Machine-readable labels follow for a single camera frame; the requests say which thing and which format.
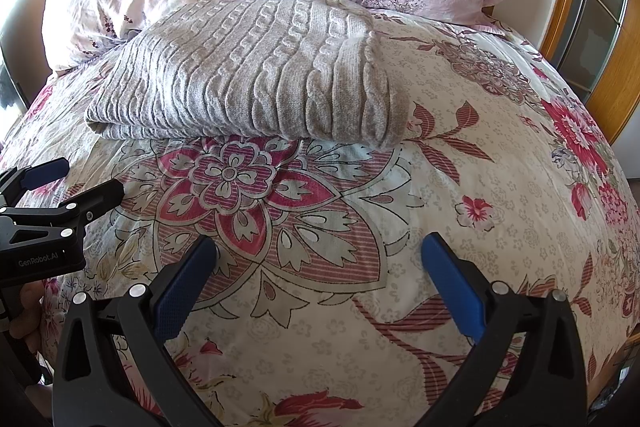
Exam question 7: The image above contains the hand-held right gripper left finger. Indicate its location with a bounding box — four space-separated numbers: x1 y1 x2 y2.
52 235 222 427

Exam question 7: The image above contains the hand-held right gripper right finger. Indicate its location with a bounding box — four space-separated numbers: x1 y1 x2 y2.
418 232 587 427

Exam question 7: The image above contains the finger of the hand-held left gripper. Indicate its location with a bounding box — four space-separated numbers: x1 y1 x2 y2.
0 158 71 208
0 180 126 240

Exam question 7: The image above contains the grey cable-knit sweater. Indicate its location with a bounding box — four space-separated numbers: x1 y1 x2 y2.
84 0 412 152

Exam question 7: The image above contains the person's left hand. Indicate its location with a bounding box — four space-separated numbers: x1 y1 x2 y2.
5 279 47 348

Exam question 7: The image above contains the floral duvet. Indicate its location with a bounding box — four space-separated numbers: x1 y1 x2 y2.
0 9 640 427

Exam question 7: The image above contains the glass panel door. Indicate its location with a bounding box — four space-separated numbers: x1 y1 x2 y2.
559 0 632 95

